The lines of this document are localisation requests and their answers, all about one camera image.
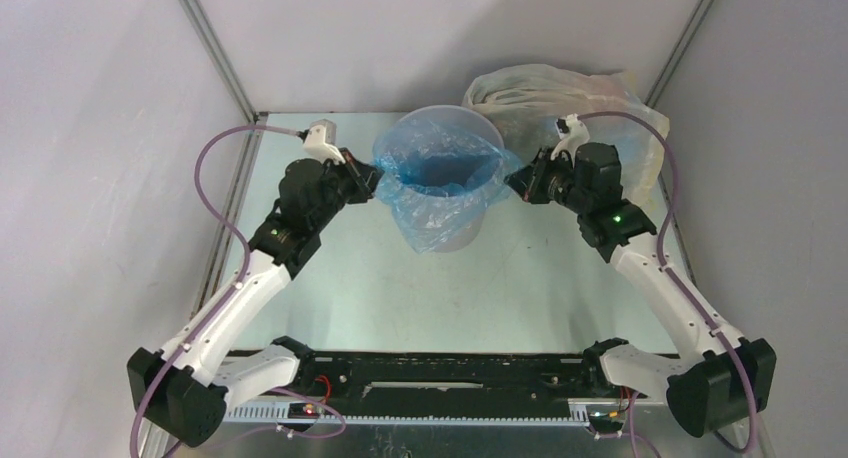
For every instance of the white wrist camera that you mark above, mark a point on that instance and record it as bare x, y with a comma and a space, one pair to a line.
319, 142
572, 133

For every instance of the blue plastic trash bag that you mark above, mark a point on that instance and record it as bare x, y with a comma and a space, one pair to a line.
437, 183

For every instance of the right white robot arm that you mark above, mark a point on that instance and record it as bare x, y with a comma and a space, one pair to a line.
719, 376

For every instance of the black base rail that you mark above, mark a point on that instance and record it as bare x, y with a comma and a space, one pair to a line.
462, 388

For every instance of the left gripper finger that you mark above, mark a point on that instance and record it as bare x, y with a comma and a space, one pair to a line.
364, 174
367, 188

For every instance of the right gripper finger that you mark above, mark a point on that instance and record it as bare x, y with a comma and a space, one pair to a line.
536, 167
520, 182

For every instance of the clear full trash bag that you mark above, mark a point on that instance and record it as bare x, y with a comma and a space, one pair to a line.
524, 102

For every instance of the aluminium frame post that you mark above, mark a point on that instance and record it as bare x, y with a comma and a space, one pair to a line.
679, 50
220, 60

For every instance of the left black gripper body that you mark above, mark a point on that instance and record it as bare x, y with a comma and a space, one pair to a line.
342, 186

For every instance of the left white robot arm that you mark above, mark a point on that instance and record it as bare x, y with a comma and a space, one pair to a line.
185, 388

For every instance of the left aluminium frame post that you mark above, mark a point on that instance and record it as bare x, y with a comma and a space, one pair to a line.
220, 60

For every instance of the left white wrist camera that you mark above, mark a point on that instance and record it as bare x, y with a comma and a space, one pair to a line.
319, 142

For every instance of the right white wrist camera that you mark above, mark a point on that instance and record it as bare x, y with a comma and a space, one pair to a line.
572, 133

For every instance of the right aluminium frame post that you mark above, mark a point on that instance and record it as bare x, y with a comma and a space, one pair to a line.
679, 50

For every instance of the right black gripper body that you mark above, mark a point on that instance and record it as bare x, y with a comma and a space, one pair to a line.
530, 182

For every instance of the grey plastic trash bin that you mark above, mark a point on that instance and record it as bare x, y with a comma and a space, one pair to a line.
450, 177

